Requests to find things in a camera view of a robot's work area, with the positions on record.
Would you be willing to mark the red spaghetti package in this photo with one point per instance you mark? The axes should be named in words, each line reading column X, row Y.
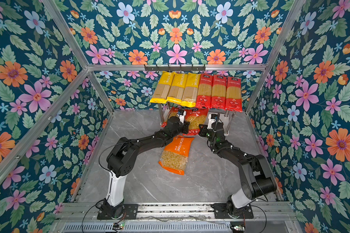
column 219, row 89
column 234, row 95
column 204, row 94

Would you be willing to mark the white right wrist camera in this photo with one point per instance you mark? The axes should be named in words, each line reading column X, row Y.
column 212, row 118

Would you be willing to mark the white two-tier shelf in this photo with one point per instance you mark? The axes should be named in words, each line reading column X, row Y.
column 225, row 117

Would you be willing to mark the yellow spaghetti package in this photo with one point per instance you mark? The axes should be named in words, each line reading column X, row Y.
column 190, row 90
column 177, row 88
column 163, row 88

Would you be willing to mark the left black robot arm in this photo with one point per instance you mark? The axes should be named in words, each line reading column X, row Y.
column 121, row 161

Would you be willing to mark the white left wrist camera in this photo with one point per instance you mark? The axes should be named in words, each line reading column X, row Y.
column 181, row 115

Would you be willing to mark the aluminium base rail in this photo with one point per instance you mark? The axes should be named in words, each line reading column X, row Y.
column 260, row 217

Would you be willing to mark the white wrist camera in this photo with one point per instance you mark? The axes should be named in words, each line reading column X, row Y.
column 212, row 118
column 181, row 115

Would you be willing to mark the red macaroni bag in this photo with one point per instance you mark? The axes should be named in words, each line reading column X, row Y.
column 172, row 113
column 195, row 117

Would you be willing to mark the black wall hook rack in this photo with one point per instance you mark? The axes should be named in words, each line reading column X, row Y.
column 175, row 68

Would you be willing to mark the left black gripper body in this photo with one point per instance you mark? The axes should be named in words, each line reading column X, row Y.
column 180, row 129

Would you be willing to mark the orange macaroni bag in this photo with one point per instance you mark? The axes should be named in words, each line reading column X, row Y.
column 174, row 158

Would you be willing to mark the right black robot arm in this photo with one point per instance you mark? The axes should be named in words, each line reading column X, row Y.
column 255, row 174

